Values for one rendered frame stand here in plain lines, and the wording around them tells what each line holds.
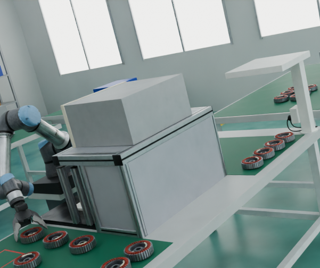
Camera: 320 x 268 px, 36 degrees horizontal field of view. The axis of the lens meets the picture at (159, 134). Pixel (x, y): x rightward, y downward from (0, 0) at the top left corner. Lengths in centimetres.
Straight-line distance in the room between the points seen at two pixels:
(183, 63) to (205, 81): 47
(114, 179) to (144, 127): 25
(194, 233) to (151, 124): 50
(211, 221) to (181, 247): 21
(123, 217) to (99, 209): 14
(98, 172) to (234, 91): 553
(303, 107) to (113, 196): 133
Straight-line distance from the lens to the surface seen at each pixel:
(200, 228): 203
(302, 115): 297
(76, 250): 211
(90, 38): 912
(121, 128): 207
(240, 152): 287
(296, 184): 379
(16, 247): 243
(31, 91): 1047
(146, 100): 213
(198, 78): 778
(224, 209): 216
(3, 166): 274
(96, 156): 206
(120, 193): 207
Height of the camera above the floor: 159
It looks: 13 degrees down
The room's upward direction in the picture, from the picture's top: 14 degrees counter-clockwise
